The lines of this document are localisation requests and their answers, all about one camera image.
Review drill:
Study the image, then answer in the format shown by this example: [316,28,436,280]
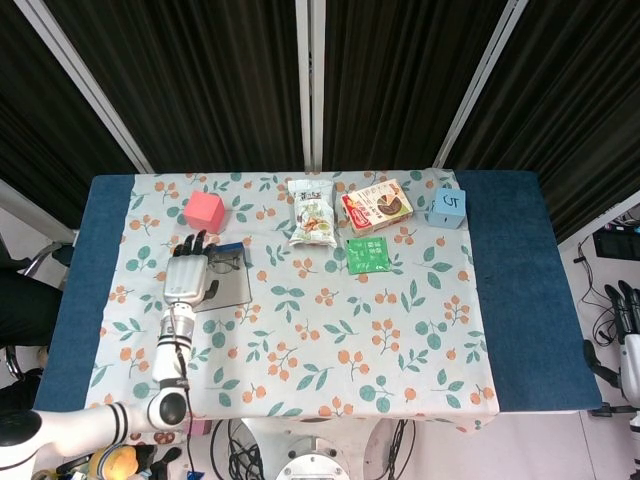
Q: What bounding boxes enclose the black curtain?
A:
[0,0,640,246]

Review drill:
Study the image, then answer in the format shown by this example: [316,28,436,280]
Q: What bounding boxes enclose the pink cube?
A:
[182,189,227,235]

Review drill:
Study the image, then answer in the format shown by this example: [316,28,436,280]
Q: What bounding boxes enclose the black cable bundle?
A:
[369,418,417,480]
[209,418,267,480]

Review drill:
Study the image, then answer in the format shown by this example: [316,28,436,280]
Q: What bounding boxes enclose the white frame post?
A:
[294,0,327,172]
[13,0,155,174]
[432,0,530,169]

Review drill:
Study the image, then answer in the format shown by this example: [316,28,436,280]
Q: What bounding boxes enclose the white snack bag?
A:
[287,179,339,249]

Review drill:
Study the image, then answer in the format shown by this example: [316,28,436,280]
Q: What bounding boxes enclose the floral tablecloth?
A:
[84,170,501,432]

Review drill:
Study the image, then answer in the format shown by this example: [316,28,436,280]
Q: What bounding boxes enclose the black floor cables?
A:
[573,233,624,347]

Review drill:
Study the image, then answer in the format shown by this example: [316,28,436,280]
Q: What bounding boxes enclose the black electronic device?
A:
[592,228,640,262]

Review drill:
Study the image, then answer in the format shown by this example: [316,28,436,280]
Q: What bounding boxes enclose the blue table cover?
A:
[33,172,604,416]

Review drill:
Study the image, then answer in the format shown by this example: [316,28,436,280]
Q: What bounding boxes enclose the green tea sachet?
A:
[345,236,392,275]

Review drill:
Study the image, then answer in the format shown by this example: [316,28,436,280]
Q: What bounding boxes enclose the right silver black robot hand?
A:
[582,279,640,401]

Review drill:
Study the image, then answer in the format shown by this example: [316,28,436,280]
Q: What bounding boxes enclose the blue cardboard box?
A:
[193,242,254,314]

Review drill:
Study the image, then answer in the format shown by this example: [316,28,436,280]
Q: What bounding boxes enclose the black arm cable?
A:
[168,305,197,474]

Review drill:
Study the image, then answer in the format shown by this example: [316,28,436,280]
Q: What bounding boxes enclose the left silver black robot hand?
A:
[163,229,221,306]

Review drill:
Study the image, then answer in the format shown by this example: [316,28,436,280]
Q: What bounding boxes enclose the cookie box with red print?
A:
[340,178,415,237]

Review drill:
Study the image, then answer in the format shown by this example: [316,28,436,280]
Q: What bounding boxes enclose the black frame eyeglasses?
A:
[207,252,243,275]

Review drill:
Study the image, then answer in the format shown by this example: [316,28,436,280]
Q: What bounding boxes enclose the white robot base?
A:
[209,417,416,480]

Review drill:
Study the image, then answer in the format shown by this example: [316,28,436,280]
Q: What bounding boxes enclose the light blue numbered cube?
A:
[430,187,468,230]

